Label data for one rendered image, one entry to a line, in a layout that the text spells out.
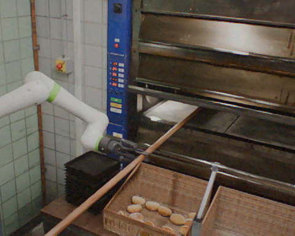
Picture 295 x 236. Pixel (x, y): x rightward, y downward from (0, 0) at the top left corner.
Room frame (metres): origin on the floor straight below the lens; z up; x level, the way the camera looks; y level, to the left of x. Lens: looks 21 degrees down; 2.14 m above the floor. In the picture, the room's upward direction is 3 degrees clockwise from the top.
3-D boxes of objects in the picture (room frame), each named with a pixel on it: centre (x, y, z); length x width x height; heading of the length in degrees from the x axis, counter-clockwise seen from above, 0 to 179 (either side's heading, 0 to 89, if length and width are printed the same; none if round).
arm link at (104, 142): (1.98, 0.22, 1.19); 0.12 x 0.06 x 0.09; 154
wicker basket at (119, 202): (2.12, -0.10, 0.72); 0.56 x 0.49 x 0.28; 64
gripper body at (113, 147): (1.94, 0.16, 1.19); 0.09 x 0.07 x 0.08; 64
